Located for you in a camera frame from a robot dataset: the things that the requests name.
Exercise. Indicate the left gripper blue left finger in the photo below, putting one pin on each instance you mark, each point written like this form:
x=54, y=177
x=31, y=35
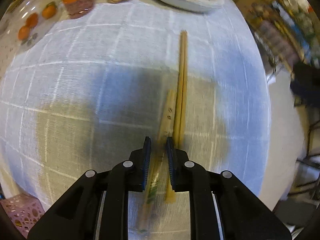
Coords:
x=146, y=160

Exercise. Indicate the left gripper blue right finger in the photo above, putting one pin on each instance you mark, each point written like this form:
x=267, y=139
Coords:
x=170, y=150

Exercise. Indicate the printed bamboo chopstick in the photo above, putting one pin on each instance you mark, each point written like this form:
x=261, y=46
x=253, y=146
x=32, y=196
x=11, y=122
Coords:
x=165, y=130

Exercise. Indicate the pink perforated utensil holder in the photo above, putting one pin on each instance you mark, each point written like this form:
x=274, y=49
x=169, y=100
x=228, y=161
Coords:
x=24, y=211

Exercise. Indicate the grey checked tablecloth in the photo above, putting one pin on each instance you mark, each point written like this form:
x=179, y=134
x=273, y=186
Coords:
x=92, y=89

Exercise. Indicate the glass jar with tangerines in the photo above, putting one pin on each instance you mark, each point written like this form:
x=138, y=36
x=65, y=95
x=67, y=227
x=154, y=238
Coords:
x=26, y=22

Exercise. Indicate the black wire storage rack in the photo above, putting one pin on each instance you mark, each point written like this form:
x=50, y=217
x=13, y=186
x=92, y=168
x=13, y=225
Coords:
x=287, y=29

